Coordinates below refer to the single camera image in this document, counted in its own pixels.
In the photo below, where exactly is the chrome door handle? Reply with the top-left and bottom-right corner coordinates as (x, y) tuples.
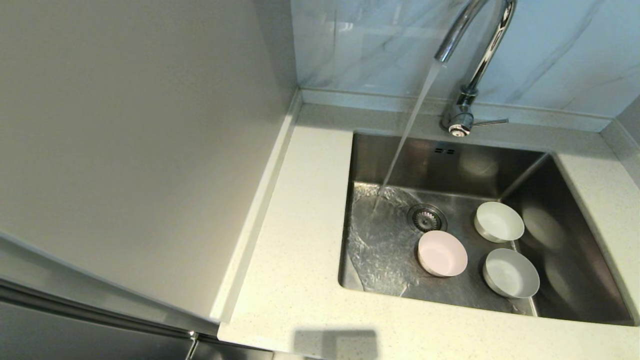
(184, 331), (201, 360)

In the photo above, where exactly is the grey appliance door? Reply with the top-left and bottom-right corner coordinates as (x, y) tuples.
(0, 232), (273, 360)

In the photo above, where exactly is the pink ceramic bowl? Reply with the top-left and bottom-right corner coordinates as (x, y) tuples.
(417, 230), (469, 278)

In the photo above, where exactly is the grey tall cabinet side panel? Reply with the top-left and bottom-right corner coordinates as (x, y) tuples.
(0, 0), (303, 325)

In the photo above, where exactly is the chrome gooseneck faucet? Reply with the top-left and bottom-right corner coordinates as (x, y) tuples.
(434, 0), (517, 138)

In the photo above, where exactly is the round metal drain strainer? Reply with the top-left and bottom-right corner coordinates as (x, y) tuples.
(406, 203), (448, 235)

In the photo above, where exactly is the white ceramic bowl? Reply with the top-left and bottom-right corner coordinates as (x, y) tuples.
(473, 201), (526, 244)

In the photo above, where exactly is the grey ceramic bowl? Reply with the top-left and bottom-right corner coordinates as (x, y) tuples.
(482, 248), (541, 300)

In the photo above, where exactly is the stainless steel sink basin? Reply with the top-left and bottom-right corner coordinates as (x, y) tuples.
(338, 131), (637, 327)

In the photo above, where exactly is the clear water stream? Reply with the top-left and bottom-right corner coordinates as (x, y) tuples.
(372, 60), (447, 211)

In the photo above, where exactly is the chrome door trim strip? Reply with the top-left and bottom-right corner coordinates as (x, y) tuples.
(0, 282), (198, 343)

